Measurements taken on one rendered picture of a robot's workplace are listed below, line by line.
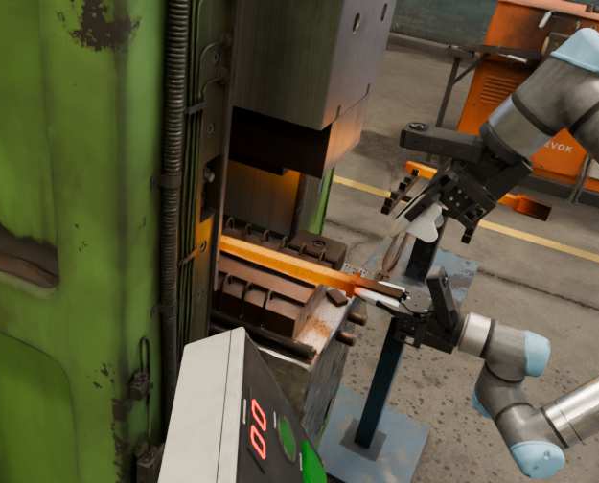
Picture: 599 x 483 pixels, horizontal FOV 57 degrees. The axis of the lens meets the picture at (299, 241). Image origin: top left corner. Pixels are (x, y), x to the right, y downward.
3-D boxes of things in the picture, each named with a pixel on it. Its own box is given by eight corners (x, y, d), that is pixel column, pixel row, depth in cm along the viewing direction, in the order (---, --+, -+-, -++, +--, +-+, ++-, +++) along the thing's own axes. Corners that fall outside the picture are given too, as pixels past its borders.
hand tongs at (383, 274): (408, 205, 201) (409, 202, 200) (420, 208, 200) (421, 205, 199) (367, 291, 152) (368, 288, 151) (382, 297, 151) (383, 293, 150)
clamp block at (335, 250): (343, 266, 133) (348, 243, 129) (331, 284, 126) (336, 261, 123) (297, 250, 136) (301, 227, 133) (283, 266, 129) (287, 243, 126)
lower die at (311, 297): (326, 292, 123) (333, 261, 119) (289, 346, 107) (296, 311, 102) (164, 232, 134) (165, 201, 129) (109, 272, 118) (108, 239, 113)
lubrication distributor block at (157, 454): (169, 480, 99) (171, 429, 92) (148, 509, 94) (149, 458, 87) (152, 472, 100) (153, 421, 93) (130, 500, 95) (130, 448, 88)
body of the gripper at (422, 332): (389, 338, 108) (450, 361, 104) (399, 304, 103) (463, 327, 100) (399, 317, 114) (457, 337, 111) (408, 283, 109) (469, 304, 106)
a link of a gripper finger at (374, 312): (347, 316, 109) (392, 331, 107) (352, 292, 106) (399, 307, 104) (351, 307, 112) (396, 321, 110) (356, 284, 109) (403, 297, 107)
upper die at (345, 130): (358, 143, 104) (369, 93, 100) (321, 179, 88) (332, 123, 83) (168, 87, 115) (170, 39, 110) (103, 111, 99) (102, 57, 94)
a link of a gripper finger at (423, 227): (410, 264, 81) (456, 223, 77) (380, 238, 81) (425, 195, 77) (414, 256, 84) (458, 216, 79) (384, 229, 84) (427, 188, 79)
